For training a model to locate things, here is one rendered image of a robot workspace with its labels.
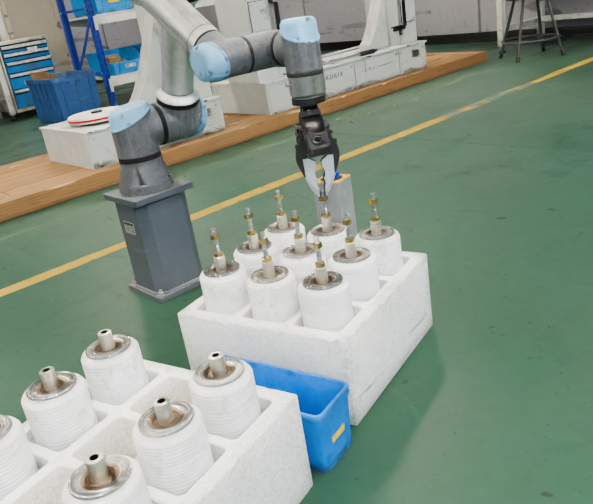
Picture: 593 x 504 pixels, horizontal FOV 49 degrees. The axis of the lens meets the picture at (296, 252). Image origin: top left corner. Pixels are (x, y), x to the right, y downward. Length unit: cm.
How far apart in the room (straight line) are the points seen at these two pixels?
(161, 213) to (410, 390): 87
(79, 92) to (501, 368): 492
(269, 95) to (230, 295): 272
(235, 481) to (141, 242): 103
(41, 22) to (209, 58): 643
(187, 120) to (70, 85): 401
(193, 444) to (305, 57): 78
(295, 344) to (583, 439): 51
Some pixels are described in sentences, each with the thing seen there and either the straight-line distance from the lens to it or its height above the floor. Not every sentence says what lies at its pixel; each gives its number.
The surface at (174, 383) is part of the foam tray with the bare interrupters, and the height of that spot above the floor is 16.
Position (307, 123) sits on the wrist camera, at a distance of 135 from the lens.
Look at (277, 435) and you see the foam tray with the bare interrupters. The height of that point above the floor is 15.
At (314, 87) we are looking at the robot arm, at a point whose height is 56.
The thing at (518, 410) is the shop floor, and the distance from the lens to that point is 127.
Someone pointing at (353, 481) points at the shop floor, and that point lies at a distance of 114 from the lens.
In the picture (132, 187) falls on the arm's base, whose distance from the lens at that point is 183.
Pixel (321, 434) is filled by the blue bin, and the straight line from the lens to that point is 111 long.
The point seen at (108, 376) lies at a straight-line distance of 112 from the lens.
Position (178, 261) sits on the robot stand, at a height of 9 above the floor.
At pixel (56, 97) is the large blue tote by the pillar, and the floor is 22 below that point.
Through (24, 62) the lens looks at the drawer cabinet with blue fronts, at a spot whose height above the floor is 49.
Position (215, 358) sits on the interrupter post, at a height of 28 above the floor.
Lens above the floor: 75
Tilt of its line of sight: 22 degrees down
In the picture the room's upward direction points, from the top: 9 degrees counter-clockwise
